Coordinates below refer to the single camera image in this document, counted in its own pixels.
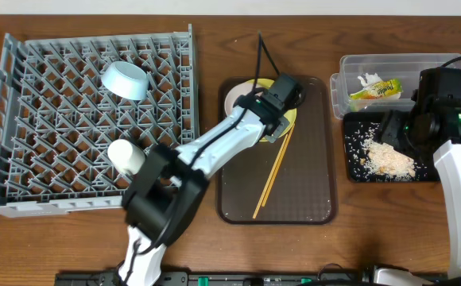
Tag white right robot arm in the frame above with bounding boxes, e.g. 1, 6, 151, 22
376, 67, 461, 285

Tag grey plastic dishwasher rack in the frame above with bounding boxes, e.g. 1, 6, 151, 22
0, 29, 200, 218

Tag light blue bowl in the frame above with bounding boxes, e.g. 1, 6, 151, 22
102, 61, 149, 101

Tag green orange snack wrapper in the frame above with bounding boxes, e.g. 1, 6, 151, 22
349, 79, 403, 110

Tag wooden chopstick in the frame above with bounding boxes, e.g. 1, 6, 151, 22
252, 135, 289, 219
260, 125, 295, 207

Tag rice food scraps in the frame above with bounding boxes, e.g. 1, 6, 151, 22
344, 122, 416, 182

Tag clear plastic waste bin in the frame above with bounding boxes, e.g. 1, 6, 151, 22
330, 53, 460, 119

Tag pink white bowl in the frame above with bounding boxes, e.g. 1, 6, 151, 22
224, 82, 253, 116

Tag white crumpled tissue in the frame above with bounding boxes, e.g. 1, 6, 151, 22
358, 73, 382, 87

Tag dark brown serving tray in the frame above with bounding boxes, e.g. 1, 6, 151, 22
216, 75, 337, 225

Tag black waste tray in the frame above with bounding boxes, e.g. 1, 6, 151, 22
343, 112, 439, 183

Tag white plastic cup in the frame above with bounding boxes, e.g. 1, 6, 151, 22
107, 139, 145, 176

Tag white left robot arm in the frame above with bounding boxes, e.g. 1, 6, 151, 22
117, 73, 304, 285

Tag yellow round plate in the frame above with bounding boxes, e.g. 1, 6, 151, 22
242, 78, 297, 137

